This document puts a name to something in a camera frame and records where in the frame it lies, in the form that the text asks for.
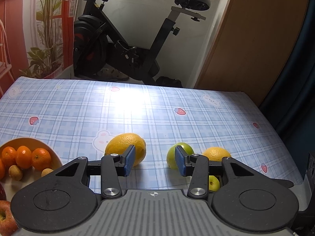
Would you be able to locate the printed room backdrop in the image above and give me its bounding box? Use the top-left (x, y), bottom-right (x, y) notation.
top-left (1, 0), bottom-right (77, 94)

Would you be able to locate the dark purple mangosteen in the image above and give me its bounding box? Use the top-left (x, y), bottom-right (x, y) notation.
top-left (0, 184), bottom-right (6, 201)

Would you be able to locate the yellow lemon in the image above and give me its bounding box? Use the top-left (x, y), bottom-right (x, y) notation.
top-left (105, 133), bottom-right (146, 166)
top-left (202, 147), bottom-right (231, 161)

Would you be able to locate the brown longan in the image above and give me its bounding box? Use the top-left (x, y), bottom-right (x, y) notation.
top-left (8, 165), bottom-right (23, 181)
top-left (41, 168), bottom-right (53, 177)

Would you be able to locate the black exercise bike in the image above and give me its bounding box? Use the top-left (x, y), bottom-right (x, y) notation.
top-left (73, 0), bottom-right (212, 88)

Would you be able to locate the beige round plate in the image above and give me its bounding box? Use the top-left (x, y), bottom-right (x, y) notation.
top-left (0, 137), bottom-right (64, 202)

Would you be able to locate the large mandarin orange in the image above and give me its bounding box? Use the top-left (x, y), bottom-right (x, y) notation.
top-left (31, 148), bottom-right (52, 171)

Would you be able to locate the green apple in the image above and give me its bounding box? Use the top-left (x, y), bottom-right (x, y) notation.
top-left (167, 142), bottom-right (194, 169)
top-left (208, 175), bottom-right (221, 192)

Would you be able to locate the wooden door panel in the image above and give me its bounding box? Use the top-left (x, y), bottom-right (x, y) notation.
top-left (195, 0), bottom-right (309, 104)

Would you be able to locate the red apple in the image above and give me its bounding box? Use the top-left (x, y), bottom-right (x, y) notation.
top-left (0, 200), bottom-right (18, 236)

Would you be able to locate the blue plaid tablecloth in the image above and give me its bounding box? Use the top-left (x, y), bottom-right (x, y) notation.
top-left (1, 77), bottom-right (303, 189)

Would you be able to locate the small mandarin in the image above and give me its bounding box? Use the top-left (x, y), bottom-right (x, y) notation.
top-left (2, 147), bottom-right (17, 169)
top-left (0, 159), bottom-right (6, 180)

